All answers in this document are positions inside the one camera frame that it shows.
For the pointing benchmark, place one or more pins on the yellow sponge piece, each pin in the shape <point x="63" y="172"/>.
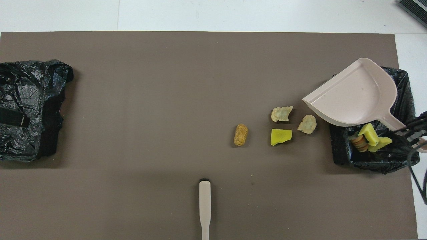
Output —
<point x="368" y="132"/>
<point x="280" y="136"/>
<point x="382" y="142"/>

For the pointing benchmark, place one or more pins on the tan sponge chunk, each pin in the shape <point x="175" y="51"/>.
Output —
<point x="360" y="143"/>

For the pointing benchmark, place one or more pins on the beige plastic dustpan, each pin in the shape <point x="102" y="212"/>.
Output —
<point x="357" y="96"/>

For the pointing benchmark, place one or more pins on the beige hand brush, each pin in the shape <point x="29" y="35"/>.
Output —
<point x="204" y="206"/>

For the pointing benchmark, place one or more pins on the bin with black bag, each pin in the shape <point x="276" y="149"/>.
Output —
<point x="26" y="83"/>
<point x="383" y="160"/>

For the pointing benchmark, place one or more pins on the pale crumpled chip piece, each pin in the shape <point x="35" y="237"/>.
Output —
<point x="281" y="114"/>
<point x="307" y="124"/>

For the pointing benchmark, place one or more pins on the dark ridged object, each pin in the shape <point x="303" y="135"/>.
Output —
<point x="417" y="10"/>

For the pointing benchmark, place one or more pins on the brown peanut-shaped piece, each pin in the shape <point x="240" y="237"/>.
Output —
<point x="241" y="135"/>

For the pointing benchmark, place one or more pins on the brown table mat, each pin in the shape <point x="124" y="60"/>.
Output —
<point x="200" y="66"/>

